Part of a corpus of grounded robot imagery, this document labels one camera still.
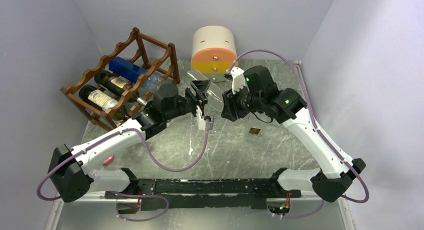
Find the blue glass bottle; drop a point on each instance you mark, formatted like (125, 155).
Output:
(131, 72)

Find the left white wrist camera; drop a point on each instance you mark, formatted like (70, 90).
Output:
(204, 122)

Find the small clear glass bottle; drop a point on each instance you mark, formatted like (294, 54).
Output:
(213, 93)

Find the olive green wine bottle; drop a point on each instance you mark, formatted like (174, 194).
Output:
(117, 86)

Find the black base frame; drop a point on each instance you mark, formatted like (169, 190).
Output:
(255, 193)

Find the pink cube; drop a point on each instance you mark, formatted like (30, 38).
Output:
(108, 160)

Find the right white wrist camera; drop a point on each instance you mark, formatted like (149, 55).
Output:
(238, 79)

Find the brown wooden wine rack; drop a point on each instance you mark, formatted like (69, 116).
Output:
(143, 51)

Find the clear bottle black gold cap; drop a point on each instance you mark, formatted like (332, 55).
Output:
(254, 127)

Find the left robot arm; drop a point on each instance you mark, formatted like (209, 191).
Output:
(73, 171)

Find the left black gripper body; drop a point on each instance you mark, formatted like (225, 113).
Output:
(192, 101)

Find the dark green labelled wine bottle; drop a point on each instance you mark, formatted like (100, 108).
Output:
(101, 101)

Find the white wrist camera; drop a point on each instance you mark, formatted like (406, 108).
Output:
(238, 79)
(204, 122)

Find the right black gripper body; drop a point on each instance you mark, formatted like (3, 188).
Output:
(240, 104)

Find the cream orange yellow drawer cabinet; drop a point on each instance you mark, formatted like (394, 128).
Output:
(213, 51)

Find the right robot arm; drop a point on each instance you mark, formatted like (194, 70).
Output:
(254, 91)

